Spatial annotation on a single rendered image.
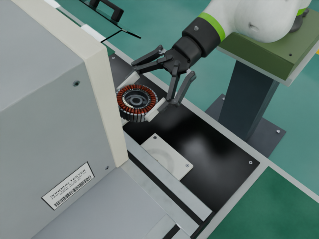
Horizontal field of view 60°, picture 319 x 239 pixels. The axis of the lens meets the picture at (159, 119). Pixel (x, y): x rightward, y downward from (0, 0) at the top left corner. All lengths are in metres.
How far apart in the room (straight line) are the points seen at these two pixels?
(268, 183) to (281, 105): 1.25
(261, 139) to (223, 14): 1.17
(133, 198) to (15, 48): 0.23
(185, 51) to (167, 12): 1.95
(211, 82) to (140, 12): 1.00
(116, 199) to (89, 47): 0.21
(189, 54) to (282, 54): 0.42
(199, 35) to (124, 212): 0.49
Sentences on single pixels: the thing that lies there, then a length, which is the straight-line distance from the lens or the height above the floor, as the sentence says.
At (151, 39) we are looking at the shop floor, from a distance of 2.35.
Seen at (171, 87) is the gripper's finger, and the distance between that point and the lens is 0.70.
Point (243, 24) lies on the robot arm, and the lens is 0.71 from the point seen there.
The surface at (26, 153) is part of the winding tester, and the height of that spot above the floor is 1.26.
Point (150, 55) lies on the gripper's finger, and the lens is 0.76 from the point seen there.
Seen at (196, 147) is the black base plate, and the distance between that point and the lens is 0.81.
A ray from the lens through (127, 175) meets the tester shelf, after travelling 0.39.
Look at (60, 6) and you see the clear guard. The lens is 0.79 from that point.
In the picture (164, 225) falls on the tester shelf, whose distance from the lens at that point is 0.37.
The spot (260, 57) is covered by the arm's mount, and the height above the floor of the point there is 0.79.
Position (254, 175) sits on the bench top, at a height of 0.75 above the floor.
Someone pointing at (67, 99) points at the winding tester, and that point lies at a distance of 0.25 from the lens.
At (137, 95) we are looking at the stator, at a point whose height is 0.90.
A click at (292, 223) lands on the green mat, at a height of 0.75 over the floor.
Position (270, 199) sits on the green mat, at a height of 0.75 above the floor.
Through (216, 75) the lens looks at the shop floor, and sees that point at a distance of 2.09.
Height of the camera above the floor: 1.47
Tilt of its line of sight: 55 degrees down
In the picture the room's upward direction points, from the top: straight up
